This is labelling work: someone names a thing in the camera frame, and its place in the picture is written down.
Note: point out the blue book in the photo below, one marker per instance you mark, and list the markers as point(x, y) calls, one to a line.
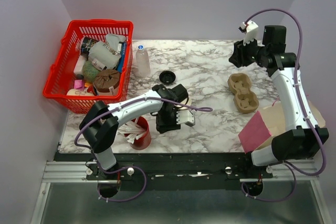
point(123, 49)

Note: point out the brown cardboard cup carrier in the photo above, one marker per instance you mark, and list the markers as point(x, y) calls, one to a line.
point(244, 99)

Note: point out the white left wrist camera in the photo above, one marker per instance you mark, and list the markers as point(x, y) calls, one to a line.
point(185, 117)

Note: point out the dark printed can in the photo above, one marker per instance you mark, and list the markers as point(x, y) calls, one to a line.
point(85, 44)

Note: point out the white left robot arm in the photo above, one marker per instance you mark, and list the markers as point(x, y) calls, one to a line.
point(99, 127)

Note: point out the clear plastic water bottle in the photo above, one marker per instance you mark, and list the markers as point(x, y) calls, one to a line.
point(142, 59)

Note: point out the aluminium frame rail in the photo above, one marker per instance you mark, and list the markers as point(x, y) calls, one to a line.
point(65, 172)

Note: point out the grey cloth pouch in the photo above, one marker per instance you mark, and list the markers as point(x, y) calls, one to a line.
point(106, 54)

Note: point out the red cylindrical straw holder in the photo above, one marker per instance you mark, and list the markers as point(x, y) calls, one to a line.
point(142, 142)

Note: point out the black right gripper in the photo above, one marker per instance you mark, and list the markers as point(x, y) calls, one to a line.
point(239, 53)

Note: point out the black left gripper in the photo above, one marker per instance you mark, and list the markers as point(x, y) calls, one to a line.
point(163, 127)

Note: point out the red plastic shopping basket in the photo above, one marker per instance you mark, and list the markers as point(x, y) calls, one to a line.
point(61, 75)

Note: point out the brown paper coffee cup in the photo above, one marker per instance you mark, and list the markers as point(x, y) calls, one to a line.
point(186, 101)

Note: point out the pink small packet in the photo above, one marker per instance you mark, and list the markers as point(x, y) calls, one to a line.
point(79, 84)

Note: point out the brown round lidded box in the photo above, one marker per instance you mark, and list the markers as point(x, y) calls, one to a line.
point(107, 82)

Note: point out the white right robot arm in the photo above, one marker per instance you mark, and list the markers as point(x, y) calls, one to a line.
point(303, 137)

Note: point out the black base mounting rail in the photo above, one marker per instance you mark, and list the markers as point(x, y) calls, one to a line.
point(171, 171)

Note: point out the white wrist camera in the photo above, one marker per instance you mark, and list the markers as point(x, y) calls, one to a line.
point(185, 117)
point(250, 29)

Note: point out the black plastic cup lid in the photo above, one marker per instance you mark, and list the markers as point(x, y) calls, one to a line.
point(167, 77)

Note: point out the pink and beige paper bag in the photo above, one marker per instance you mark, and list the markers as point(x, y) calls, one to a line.
point(265, 124)

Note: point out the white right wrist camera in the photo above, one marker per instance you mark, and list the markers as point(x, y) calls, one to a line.
point(250, 29)

